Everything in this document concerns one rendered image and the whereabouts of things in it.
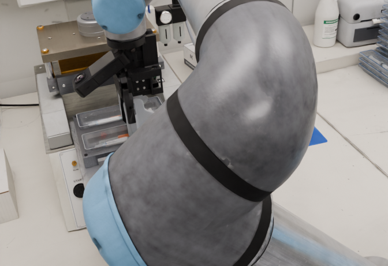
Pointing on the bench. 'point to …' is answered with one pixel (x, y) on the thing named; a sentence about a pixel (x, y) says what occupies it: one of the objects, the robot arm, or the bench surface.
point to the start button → (79, 190)
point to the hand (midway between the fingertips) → (128, 128)
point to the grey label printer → (359, 12)
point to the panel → (70, 172)
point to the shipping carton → (7, 191)
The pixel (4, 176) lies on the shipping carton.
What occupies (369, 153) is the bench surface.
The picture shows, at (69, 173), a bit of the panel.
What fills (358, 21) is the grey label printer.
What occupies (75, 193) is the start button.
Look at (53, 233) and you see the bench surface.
